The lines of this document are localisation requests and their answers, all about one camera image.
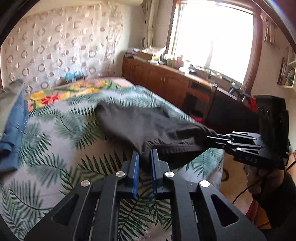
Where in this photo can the folded grey pants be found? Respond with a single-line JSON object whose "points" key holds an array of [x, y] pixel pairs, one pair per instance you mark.
{"points": [[9, 96]]}

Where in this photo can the person's right hand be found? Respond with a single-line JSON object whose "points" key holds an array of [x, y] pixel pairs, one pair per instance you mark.
{"points": [[258, 179]]}

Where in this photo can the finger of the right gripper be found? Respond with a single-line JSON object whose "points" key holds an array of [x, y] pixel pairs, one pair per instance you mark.
{"points": [[216, 142], [218, 136]]}

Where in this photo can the palm leaf bed sheet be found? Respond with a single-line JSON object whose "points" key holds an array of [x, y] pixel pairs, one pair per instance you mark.
{"points": [[62, 145]]}

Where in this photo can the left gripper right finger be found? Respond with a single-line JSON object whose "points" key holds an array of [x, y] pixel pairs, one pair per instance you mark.
{"points": [[198, 210]]}

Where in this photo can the wooden sideboard cabinet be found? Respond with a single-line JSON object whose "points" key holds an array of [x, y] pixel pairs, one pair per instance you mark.
{"points": [[191, 94]]}

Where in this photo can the window with wooden frame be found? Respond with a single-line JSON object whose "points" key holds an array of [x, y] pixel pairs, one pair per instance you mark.
{"points": [[220, 36]]}

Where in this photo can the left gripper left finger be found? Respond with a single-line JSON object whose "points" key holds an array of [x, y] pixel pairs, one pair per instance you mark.
{"points": [[90, 211]]}

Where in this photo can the blue toy on box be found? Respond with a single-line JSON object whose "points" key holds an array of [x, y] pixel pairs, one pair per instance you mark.
{"points": [[73, 77]]}

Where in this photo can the floral blanket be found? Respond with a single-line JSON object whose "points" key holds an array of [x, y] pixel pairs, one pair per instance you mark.
{"points": [[79, 88]]}

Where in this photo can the black pants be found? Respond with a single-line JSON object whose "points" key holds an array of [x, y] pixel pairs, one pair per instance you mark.
{"points": [[178, 142]]}

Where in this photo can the cardboard box on cabinet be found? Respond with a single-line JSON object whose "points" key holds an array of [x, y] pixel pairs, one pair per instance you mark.
{"points": [[146, 56]]}

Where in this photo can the pink bottle on cabinet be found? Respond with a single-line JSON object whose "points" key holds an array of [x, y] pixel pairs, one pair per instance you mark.
{"points": [[179, 62]]}

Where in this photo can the circle pattern curtain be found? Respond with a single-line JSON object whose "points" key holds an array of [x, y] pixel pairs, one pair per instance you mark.
{"points": [[43, 48]]}

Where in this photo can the beige side curtain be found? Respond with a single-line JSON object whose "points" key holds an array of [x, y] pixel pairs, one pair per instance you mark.
{"points": [[150, 12]]}

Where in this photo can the folded blue jeans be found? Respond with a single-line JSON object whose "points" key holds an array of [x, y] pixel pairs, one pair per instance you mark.
{"points": [[13, 134]]}

